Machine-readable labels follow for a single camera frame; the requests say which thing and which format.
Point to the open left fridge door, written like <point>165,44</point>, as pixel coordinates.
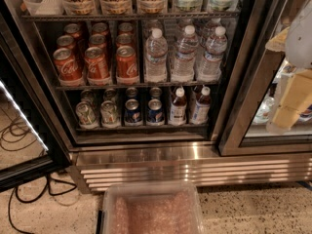
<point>29,147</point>

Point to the back centre Coca-Cola can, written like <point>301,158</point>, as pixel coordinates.
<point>101,28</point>

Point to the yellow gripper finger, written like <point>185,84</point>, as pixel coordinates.
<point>278,42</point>
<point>294,98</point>

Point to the brown tea bottle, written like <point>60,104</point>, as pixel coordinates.
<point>201,106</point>
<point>178,105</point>

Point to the right brown tea bottle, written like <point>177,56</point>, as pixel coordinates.
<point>201,106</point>

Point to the middle right Coca-Cola can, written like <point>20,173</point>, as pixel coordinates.
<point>124,40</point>

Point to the left brown tea bottle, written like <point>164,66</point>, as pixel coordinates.
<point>178,105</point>

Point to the pepsi can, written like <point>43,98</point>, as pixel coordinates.
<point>132,112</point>
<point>155,114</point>

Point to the back right Coca-Cola can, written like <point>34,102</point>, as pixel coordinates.
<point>126,28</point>

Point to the front right Pepsi can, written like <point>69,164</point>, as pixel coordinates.
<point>155,114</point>

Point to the front left green soda can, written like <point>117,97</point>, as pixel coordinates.
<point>86,115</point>

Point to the stainless steel fridge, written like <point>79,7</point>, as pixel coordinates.
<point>101,157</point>

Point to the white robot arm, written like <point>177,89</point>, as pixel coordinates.
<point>298,49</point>

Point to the empty white plastic tray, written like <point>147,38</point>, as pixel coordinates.
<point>44,7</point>

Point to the middle left Coca-Cola can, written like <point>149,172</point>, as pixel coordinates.
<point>67,41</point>

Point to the front middle Coca-Cola can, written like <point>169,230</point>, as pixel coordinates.
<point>98,71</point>

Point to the front right Coca-Cola can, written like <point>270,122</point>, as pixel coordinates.
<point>127,71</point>

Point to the front left Coca-Cola can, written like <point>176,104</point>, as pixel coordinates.
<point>69,72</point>

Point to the right glass fridge door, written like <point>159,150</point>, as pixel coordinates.
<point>248,78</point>

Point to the front left Pepsi can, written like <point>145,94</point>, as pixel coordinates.
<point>132,112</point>

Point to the green soda can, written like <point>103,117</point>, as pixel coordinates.
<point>86,115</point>
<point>109,114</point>

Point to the coca-cola can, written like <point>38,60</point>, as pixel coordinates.
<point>69,72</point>
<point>67,41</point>
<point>126,28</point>
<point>101,28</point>
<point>127,71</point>
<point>98,71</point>
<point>97,40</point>
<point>124,40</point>
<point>75,30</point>

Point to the middle centre Coca-Cola can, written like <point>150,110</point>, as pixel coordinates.
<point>97,40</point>

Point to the clear plastic bin on floor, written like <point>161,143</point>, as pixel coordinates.
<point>159,207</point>

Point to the back left Coca-Cola can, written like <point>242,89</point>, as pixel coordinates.
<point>75,30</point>

